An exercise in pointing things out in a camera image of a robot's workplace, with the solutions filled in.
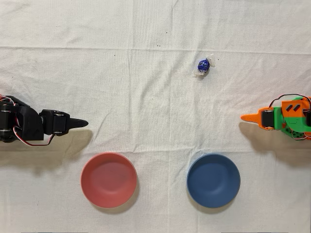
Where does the blue candy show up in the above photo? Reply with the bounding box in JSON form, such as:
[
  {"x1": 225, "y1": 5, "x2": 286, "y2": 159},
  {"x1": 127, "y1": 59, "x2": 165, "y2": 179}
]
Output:
[{"x1": 193, "y1": 53, "x2": 216, "y2": 79}]

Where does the red bowl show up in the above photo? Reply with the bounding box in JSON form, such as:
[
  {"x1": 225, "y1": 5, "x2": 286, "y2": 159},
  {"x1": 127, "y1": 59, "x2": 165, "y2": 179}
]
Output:
[{"x1": 80, "y1": 152, "x2": 138, "y2": 209}]

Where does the blue bowl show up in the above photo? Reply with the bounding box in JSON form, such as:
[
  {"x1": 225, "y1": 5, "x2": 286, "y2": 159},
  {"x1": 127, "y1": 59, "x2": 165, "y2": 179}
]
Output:
[{"x1": 186, "y1": 153, "x2": 242, "y2": 209}]

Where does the white wrinkled table cloth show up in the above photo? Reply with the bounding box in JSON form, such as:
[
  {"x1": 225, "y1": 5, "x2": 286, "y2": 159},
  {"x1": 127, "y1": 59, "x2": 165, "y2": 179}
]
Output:
[{"x1": 0, "y1": 0, "x2": 311, "y2": 233}]

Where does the thin black gripper wire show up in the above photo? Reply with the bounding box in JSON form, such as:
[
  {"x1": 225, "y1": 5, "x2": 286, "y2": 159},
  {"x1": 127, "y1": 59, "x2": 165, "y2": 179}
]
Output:
[{"x1": 268, "y1": 94, "x2": 311, "y2": 108}]

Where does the red white black servo cable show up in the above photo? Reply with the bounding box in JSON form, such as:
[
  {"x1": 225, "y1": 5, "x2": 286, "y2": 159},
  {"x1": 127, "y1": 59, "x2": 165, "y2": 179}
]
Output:
[{"x1": 14, "y1": 125, "x2": 55, "y2": 147}]

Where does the red white wire bundle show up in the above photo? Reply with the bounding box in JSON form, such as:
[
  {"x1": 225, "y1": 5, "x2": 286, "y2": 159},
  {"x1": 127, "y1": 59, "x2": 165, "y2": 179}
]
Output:
[{"x1": 0, "y1": 94, "x2": 19, "y2": 106}]

